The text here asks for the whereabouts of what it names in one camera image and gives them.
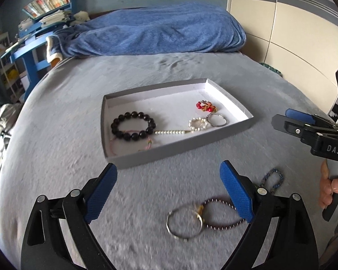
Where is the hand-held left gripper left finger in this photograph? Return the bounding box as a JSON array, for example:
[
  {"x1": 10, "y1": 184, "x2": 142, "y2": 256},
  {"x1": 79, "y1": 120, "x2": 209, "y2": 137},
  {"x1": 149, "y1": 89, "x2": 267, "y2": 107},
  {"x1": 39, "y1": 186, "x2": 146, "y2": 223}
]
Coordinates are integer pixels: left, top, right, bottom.
[{"x1": 20, "y1": 162, "x2": 118, "y2": 270}]

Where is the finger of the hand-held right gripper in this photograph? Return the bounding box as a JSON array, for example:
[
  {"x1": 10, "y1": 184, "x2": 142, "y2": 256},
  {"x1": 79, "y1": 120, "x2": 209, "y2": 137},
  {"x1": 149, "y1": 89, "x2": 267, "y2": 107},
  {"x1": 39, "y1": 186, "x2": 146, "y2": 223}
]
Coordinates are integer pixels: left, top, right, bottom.
[
  {"x1": 284, "y1": 108, "x2": 338, "y2": 131},
  {"x1": 271, "y1": 114, "x2": 316, "y2": 144}
]

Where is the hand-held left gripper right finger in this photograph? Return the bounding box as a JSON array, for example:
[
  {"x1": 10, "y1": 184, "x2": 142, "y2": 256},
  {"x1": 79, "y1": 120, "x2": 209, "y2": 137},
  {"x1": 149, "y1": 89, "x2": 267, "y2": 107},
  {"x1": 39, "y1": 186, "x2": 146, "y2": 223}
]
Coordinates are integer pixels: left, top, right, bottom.
[{"x1": 219, "y1": 160, "x2": 319, "y2": 270}]

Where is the small dark bead bracelet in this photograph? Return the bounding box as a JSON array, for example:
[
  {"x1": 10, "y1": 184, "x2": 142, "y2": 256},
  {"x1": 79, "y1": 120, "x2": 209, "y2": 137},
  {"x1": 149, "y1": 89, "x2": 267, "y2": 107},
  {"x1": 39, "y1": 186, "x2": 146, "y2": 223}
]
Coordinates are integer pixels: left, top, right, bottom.
[{"x1": 199, "y1": 198, "x2": 248, "y2": 230}]

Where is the blue bead bracelet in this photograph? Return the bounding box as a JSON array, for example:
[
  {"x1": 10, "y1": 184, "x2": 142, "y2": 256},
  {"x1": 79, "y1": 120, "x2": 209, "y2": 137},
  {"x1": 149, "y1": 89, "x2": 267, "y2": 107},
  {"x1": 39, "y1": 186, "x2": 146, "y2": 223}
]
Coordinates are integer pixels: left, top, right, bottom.
[{"x1": 260, "y1": 168, "x2": 284, "y2": 194}]

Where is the plain silver bangle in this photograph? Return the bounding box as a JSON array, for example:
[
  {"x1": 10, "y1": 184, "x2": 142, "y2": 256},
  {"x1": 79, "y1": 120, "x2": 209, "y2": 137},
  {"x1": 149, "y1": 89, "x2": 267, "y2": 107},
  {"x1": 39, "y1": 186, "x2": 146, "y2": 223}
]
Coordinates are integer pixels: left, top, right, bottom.
[{"x1": 206, "y1": 113, "x2": 228, "y2": 127}]

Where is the pink cord bracelet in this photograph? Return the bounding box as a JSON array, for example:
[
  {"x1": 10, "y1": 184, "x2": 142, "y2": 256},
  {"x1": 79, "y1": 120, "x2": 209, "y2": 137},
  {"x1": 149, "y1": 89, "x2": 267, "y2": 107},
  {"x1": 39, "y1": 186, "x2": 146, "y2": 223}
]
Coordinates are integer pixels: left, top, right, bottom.
[{"x1": 110, "y1": 129, "x2": 161, "y2": 156}]

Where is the silver bangle with gold charm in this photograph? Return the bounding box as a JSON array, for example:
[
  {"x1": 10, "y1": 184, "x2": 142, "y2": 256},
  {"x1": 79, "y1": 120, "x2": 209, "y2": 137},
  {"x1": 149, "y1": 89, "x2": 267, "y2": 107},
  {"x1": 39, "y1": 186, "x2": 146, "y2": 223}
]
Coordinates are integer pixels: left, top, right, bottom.
[{"x1": 166, "y1": 205, "x2": 206, "y2": 241}]

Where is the large black bead bracelet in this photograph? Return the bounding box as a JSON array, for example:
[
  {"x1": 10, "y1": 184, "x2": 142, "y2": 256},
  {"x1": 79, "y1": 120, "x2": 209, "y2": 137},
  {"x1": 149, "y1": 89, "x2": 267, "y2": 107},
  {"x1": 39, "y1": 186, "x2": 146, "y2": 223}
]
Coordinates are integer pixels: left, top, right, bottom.
[{"x1": 111, "y1": 112, "x2": 156, "y2": 142}]

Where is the white pearl bracelet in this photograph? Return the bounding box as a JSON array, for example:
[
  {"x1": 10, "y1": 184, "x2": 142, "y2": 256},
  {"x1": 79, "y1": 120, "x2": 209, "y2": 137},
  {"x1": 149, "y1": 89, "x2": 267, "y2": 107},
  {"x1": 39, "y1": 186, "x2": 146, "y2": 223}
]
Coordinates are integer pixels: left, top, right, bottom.
[{"x1": 188, "y1": 117, "x2": 209, "y2": 132}]

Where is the gold pearl hairpin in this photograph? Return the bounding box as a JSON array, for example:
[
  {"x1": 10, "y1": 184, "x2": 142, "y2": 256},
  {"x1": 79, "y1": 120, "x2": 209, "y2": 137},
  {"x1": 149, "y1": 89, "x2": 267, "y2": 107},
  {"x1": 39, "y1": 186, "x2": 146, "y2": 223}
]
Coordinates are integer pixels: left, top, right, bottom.
[{"x1": 154, "y1": 129, "x2": 192, "y2": 136}]

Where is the red bead ornament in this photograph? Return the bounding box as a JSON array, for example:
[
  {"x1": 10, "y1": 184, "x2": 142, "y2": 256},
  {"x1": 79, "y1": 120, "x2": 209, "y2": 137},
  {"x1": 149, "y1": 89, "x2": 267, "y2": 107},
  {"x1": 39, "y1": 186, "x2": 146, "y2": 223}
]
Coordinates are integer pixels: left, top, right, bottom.
[{"x1": 196, "y1": 100, "x2": 218, "y2": 113}]

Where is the grey cardboard tray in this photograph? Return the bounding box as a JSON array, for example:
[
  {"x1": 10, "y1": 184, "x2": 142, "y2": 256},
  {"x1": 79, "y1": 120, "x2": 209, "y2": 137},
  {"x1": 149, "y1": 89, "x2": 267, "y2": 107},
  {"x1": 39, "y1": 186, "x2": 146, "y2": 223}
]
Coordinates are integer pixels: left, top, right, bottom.
[{"x1": 100, "y1": 78, "x2": 254, "y2": 170}]

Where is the green patterned cloth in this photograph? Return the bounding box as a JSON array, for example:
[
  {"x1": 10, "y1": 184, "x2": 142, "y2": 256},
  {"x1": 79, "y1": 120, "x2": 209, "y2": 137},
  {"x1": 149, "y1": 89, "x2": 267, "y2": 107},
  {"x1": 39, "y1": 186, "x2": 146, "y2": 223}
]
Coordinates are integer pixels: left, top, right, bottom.
[{"x1": 259, "y1": 62, "x2": 283, "y2": 76}]

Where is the grey bed cover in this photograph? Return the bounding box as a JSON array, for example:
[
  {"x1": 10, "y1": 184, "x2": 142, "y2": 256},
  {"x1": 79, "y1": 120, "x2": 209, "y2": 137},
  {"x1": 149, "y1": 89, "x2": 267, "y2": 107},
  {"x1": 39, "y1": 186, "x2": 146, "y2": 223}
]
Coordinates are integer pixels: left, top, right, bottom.
[{"x1": 0, "y1": 52, "x2": 338, "y2": 270}]

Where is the cream wardrobe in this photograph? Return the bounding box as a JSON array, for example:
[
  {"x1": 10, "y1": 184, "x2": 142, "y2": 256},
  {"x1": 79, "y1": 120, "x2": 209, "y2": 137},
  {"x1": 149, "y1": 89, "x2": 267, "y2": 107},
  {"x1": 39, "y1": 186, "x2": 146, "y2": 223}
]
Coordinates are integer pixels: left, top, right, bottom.
[{"x1": 227, "y1": 0, "x2": 338, "y2": 119}]

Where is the grey bag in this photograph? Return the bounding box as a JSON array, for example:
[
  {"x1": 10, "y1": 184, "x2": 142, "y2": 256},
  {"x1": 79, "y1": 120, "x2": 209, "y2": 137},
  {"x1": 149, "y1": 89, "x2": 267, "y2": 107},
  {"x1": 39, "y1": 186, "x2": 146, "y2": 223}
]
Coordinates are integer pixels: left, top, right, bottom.
[{"x1": 0, "y1": 103, "x2": 23, "y2": 133}]

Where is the blue desk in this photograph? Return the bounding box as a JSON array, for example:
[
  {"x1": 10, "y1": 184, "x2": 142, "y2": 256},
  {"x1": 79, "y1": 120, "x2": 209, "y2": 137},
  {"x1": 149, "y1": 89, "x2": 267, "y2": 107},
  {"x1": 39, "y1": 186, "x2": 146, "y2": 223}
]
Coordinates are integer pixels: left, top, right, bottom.
[{"x1": 0, "y1": 0, "x2": 76, "y2": 90}]

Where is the blue blanket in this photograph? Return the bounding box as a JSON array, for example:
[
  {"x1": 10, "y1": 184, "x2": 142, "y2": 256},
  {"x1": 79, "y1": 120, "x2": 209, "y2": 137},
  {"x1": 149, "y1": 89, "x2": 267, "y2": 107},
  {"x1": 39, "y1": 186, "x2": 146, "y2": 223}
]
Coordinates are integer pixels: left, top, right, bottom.
[{"x1": 49, "y1": 2, "x2": 247, "y2": 59}]

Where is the white shelf rack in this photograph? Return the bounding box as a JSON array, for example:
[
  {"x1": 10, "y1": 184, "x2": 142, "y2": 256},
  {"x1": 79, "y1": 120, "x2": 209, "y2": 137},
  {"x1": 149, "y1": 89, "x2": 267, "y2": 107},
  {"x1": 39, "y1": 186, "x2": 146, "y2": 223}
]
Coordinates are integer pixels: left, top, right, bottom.
[{"x1": 0, "y1": 29, "x2": 26, "y2": 102}]

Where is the white stuffed toy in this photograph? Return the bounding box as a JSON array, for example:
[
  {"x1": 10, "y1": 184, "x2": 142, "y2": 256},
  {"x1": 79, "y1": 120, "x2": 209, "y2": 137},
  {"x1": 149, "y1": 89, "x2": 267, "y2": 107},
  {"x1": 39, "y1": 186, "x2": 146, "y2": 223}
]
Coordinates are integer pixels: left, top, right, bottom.
[{"x1": 73, "y1": 11, "x2": 91, "y2": 23}]

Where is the stack of papers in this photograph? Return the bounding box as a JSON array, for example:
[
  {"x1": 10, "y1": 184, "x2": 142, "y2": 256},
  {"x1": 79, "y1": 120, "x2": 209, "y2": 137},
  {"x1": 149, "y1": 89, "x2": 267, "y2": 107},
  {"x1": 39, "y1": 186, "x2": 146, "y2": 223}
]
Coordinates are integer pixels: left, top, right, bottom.
[{"x1": 18, "y1": 9, "x2": 74, "y2": 30}]

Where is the row of books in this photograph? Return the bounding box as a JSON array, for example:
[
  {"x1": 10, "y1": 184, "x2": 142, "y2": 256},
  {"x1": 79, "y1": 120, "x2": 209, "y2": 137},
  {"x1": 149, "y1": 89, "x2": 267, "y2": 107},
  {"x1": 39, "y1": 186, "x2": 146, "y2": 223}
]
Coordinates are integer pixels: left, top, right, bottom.
[{"x1": 23, "y1": 0, "x2": 74, "y2": 20}]

